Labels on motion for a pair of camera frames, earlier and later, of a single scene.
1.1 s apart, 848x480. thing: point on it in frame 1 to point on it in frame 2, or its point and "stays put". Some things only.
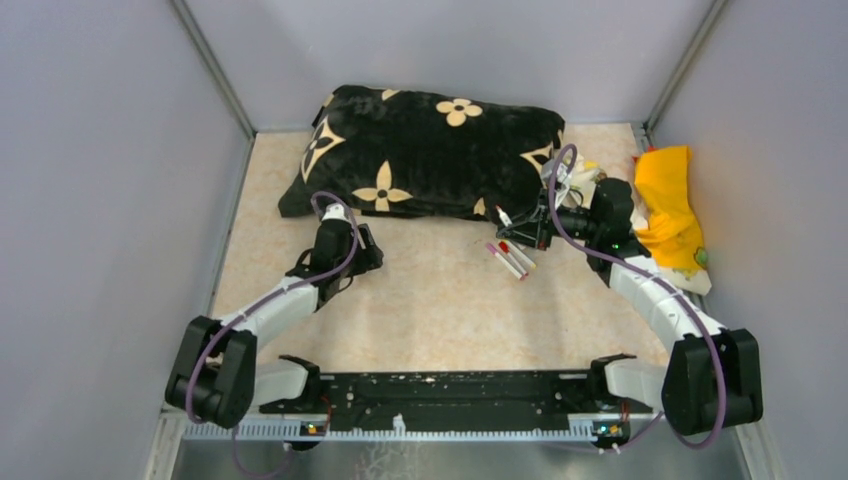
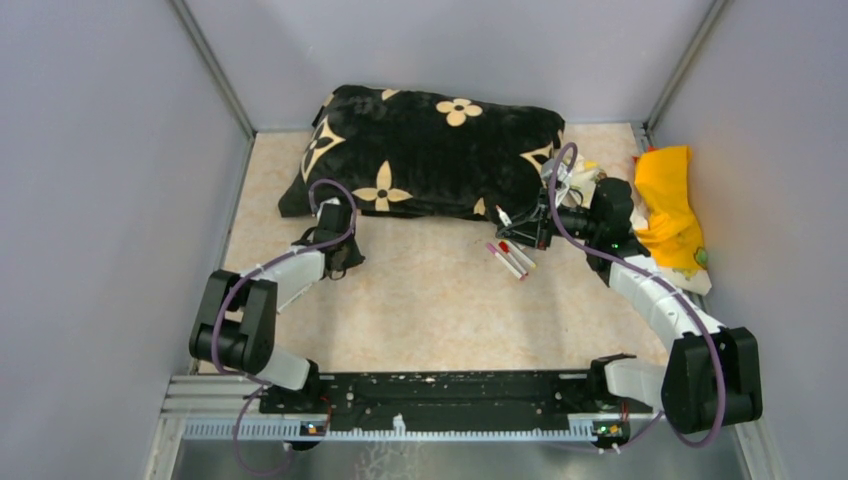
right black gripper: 528,230 stays put
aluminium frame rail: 174,432 stays put
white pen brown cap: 503,216 stays put
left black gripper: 366,252 to 342,255
